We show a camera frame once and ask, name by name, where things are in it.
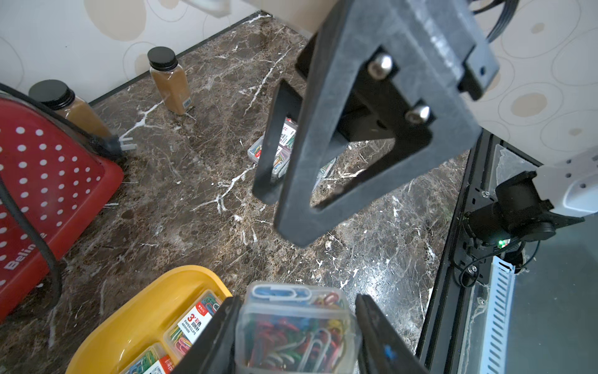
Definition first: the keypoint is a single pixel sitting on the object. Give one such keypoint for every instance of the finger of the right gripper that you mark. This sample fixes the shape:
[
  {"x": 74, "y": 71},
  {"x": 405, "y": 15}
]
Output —
[
  {"x": 380, "y": 70},
  {"x": 286, "y": 104}
]

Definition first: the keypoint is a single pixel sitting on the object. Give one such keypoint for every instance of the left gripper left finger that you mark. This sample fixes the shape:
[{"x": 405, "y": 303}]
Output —
[{"x": 214, "y": 352}]

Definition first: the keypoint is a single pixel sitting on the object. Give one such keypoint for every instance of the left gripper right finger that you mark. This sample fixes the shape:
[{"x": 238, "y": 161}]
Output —
[{"x": 382, "y": 349}]

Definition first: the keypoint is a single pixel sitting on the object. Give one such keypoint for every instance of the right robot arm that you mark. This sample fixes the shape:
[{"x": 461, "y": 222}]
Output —
[{"x": 543, "y": 101}]

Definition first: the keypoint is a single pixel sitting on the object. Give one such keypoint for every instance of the yellow storage tray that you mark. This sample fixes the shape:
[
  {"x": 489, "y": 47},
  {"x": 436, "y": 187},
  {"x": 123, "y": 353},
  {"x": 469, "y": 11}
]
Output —
[{"x": 144, "y": 320}]

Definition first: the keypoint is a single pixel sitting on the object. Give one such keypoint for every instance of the right spice jar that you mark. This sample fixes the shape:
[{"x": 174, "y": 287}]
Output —
[{"x": 170, "y": 79}]

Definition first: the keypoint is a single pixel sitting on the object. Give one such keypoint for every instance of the spice jar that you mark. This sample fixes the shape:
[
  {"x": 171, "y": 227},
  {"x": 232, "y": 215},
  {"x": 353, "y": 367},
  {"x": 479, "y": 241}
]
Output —
[
  {"x": 60, "y": 98},
  {"x": 170, "y": 79}
]

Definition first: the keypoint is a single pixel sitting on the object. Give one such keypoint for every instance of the left spice jar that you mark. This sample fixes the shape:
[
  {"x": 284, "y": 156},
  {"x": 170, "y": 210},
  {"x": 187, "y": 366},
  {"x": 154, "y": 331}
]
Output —
[{"x": 60, "y": 98}]

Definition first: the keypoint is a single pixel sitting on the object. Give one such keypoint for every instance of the red toaster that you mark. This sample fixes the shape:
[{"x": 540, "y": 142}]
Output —
[{"x": 52, "y": 188}]

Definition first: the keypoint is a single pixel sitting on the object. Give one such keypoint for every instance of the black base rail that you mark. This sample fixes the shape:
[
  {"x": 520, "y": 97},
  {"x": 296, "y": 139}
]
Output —
[{"x": 453, "y": 334}]

